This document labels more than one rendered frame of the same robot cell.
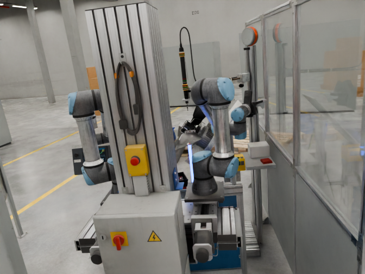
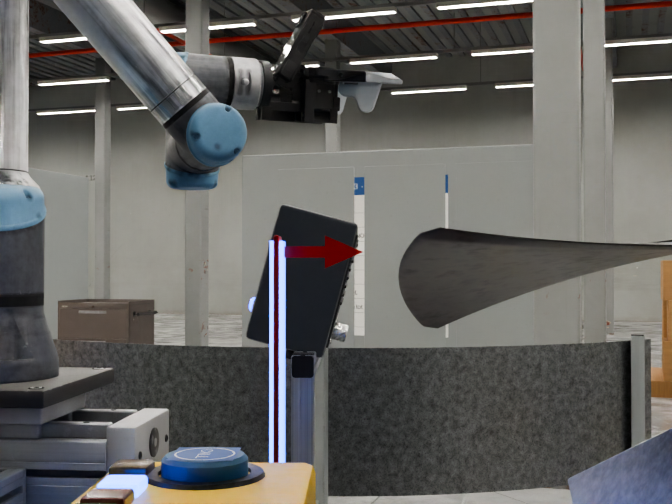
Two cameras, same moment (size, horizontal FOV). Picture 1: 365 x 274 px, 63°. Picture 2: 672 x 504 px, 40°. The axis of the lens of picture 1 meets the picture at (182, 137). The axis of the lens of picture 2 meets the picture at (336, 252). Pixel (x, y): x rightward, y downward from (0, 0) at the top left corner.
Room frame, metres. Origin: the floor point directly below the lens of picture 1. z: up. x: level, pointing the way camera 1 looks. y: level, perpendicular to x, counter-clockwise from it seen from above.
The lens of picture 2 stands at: (2.03, -0.72, 1.17)
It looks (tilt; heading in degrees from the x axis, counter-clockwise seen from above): 1 degrees up; 87
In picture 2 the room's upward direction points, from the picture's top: straight up
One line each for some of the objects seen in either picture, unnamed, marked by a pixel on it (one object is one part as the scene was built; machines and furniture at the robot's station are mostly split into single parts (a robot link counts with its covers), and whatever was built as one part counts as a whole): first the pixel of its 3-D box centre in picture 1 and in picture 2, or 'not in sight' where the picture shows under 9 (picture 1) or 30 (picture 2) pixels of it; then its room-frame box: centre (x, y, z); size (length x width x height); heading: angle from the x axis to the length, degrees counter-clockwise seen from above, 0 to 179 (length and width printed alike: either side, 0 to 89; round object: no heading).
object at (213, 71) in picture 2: not in sight; (191, 82); (1.88, 0.60, 1.43); 0.11 x 0.08 x 0.09; 18
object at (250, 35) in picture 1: (249, 36); not in sight; (2.73, -0.68, 1.88); 0.16 x 0.07 x 0.16; 31
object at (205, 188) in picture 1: (203, 181); not in sight; (1.60, -0.10, 1.09); 0.15 x 0.15 x 0.10
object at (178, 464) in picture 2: not in sight; (205, 468); (1.98, -0.29, 1.08); 0.04 x 0.04 x 0.02
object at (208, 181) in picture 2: (92, 140); (194, 149); (1.89, 0.58, 1.34); 0.11 x 0.08 x 0.11; 108
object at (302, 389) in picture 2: not in sight; (303, 428); (2.04, 0.49, 0.96); 0.03 x 0.03 x 0.20; 86
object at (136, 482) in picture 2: not in sight; (122, 485); (1.95, -0.32, 1.08); 0.02 x 0.02 x 0.01; 86
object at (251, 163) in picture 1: (256, 159); not in sight; (2.44, -0.62, 0.85); 0.36 x 0.24 x 0.03; 176
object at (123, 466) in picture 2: not in sight; (132, 469); (1.95, -0.29, 1.08); 0.02 x 0.02 x 0.01; 86
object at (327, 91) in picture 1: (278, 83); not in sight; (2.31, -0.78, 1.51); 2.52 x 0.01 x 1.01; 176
